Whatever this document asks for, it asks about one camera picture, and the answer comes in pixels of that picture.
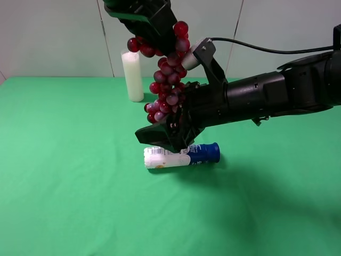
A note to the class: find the tall white candle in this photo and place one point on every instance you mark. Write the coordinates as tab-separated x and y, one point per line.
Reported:
133	77

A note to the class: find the white and blue bottle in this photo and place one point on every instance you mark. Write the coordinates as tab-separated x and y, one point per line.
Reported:
158	157

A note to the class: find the red grape bunch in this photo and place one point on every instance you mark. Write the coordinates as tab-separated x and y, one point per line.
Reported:
167	83

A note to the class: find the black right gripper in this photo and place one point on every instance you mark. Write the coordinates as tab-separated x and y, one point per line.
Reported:
198	110

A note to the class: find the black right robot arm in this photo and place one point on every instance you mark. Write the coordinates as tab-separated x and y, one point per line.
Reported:
304	86

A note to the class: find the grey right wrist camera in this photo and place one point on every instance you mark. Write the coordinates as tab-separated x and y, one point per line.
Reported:
200	53

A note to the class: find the black right camera bracket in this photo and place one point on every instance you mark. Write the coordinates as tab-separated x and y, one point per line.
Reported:
215	74

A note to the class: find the green table cloth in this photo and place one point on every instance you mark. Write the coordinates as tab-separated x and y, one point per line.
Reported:
73	180

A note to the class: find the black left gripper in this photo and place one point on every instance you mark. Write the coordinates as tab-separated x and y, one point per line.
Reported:
152	20

